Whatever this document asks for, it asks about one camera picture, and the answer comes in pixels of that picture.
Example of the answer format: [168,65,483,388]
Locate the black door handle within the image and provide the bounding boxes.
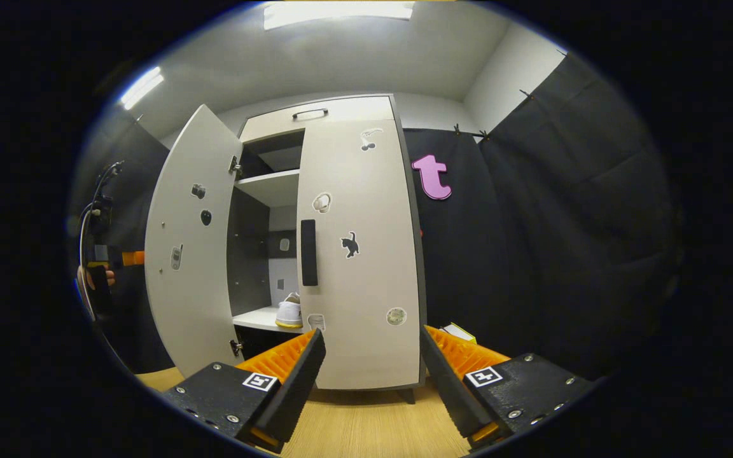
[301,219,319,287]

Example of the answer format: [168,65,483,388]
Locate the white cabinet door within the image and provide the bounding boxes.
[295,118,428,390]
[144,104,244,379]

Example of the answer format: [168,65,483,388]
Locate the white cable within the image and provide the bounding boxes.
[78,160,124,319]

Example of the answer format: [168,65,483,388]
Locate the large ceiling light panel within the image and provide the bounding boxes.
[263,1,415,31]

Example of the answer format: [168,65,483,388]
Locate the black backdrop cloth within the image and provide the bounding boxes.
[67,54,685,382]

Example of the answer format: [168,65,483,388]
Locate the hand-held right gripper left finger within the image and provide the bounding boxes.
[162,328,327,454]

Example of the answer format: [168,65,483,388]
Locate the white canvas shoe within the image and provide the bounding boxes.
[276,293,304,329]

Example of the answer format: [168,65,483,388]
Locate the small ceiling light panel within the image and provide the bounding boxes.
[118,67,165,110]

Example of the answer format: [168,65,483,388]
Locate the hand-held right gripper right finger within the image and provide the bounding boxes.
[419,324,596,452]

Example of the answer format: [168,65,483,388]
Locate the white shoe cabinet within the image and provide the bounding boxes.
[144,94,428,390]

